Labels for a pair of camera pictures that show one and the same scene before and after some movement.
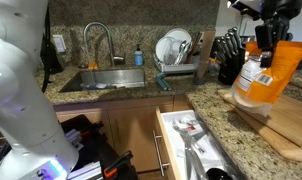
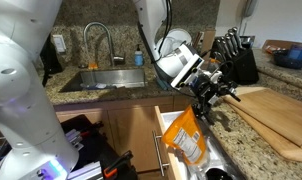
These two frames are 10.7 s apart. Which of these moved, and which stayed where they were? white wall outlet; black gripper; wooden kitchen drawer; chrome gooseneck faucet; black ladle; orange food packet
Moved: black gripper; orange food packet
Stayed: chrome gooseneck faucet; wooden kitchen drawer; white wall outlet; black ladle
